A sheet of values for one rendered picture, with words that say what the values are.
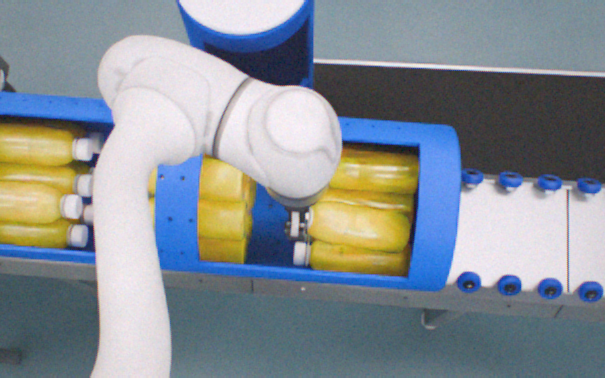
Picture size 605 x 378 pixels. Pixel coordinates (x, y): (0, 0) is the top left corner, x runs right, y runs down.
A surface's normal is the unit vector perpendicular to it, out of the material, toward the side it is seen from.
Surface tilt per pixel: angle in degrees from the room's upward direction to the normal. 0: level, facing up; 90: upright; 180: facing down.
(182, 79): 21
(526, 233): 0
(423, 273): 63
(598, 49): 0
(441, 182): 0
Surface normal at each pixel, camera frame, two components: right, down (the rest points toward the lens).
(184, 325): 0.00, -0.26
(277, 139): -0.04, 0.04
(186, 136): 0.25, 0.57
